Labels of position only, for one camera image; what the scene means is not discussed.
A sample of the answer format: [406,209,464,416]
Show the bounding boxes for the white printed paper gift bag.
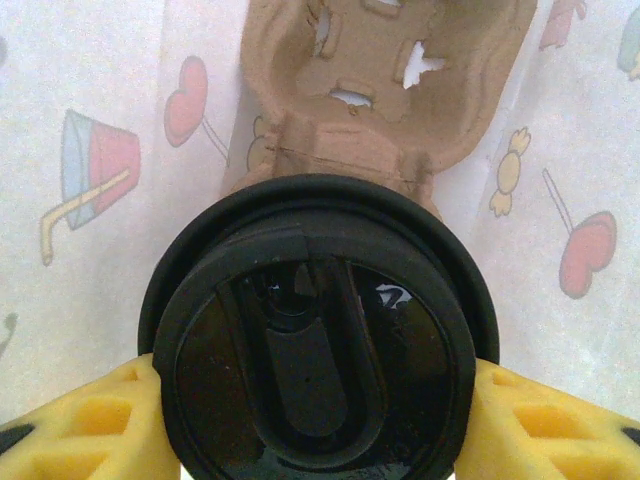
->
[0,0,640,480]

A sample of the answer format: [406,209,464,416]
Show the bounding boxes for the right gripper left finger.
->
[0,352,182,480]

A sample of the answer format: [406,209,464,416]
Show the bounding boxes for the brown pulp cup carrier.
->
[219,0,539,221]

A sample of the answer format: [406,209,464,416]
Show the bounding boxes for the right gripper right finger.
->
[451,360,640,480]

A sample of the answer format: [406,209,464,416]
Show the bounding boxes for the black plastic cup lid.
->
[141,172,500,480]

